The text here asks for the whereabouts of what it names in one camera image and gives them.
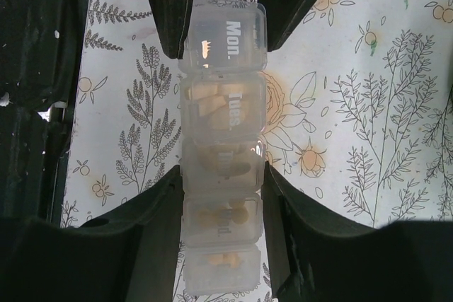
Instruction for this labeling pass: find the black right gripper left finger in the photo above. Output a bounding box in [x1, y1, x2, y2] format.
[1, 166, 184, 301]

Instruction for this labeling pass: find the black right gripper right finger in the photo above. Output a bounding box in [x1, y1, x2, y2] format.
[261, 165, 452, 301]

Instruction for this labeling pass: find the clear weekly pill organizer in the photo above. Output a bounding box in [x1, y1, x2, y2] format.
[179, 0, 267, 296]

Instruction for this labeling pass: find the floral patterned table mat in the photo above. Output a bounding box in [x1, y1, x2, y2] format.
[60, 0, 452, 228]

